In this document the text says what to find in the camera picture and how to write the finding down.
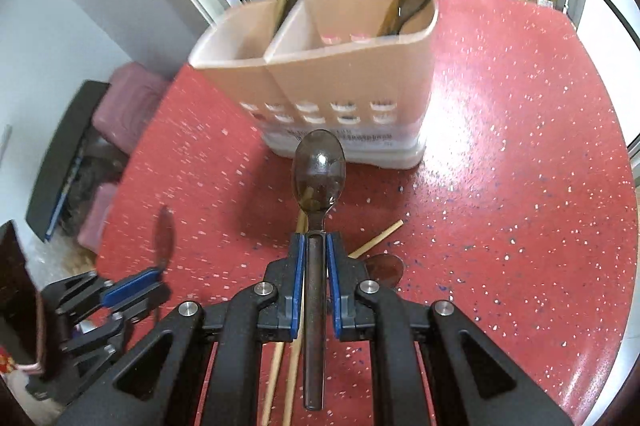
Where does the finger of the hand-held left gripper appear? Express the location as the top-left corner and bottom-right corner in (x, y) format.
(60, 281), (173, 369)
(52, 268), (163, 313)

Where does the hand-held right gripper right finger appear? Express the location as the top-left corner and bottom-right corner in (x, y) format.
(325, 233), (576, 426)

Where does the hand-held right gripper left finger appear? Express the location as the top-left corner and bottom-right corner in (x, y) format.
(57, 233), (307, 426)

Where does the metal spoon front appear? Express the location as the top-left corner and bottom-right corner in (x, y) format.
(291, 129), (347, 411)

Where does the beige plastic utensil holder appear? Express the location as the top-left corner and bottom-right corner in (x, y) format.
(188, 0), (441, 170)

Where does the pink plastic stool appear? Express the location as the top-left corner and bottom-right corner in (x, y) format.
(75, 183), (121, 251)
(92, 62), (171, 157)

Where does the dark bag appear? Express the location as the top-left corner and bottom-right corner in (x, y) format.
(60, 138), (128, 237)

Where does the black flat board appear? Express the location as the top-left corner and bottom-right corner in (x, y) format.
(25, 80), (112, 243)

